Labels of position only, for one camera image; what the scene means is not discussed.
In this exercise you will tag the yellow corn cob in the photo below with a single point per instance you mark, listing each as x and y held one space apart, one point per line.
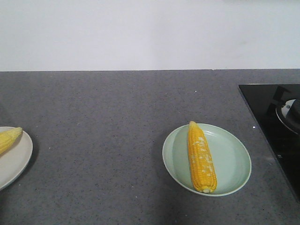
9 138
201 165

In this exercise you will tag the black gas stove top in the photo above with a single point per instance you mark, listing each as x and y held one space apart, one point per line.
284 144

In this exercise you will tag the black stove burner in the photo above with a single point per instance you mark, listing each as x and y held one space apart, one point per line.
286 111

